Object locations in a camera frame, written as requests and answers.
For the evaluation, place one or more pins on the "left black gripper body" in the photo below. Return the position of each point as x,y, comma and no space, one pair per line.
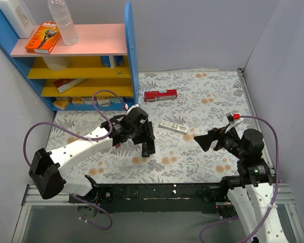
144,136

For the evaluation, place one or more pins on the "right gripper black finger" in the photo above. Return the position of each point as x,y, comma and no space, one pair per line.
205,141
218,147

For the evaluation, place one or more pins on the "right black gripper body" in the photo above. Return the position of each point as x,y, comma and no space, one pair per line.
217,140

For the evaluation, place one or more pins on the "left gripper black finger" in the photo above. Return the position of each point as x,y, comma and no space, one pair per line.
151,146
149,130

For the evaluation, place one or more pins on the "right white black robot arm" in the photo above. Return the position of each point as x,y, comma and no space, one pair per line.
252,192

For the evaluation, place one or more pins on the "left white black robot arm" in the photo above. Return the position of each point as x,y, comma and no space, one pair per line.
48,168

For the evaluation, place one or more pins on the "black slim remote control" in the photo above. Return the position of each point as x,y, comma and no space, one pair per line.
145,150

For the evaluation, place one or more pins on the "white air conditioner remote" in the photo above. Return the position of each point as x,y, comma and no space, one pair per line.
173,126

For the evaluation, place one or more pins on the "red rectangular box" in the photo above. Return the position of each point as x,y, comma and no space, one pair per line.
150,96

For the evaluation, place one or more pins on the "blue white small box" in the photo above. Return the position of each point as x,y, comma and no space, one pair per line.
116,100

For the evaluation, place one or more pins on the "white red small box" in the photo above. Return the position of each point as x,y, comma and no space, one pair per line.
103,101

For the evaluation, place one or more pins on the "floral patterned table mat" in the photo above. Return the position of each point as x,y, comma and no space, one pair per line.
204,99

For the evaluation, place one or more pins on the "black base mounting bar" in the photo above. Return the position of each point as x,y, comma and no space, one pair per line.
206,198

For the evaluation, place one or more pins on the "blue multicolour shelf unit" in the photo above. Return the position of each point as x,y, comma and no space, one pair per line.
95,40

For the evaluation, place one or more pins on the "yellow white small box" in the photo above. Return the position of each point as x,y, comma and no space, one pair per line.
77,101

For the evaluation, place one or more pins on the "orange yellow small box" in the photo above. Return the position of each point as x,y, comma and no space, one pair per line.
62,102

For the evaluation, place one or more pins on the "red white flat box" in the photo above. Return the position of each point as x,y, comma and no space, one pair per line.
65,84

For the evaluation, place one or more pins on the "white cylinder container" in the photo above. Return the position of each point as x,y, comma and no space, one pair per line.
57,63

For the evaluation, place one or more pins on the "orange razor box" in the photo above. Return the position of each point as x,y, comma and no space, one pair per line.
44,39

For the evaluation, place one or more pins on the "clear plastic water bottle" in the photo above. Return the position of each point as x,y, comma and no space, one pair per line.
61,15

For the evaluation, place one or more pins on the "white plastic bottle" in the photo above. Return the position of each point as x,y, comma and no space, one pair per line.
17,17

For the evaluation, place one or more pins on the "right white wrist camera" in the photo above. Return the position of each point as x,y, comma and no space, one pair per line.
234,119

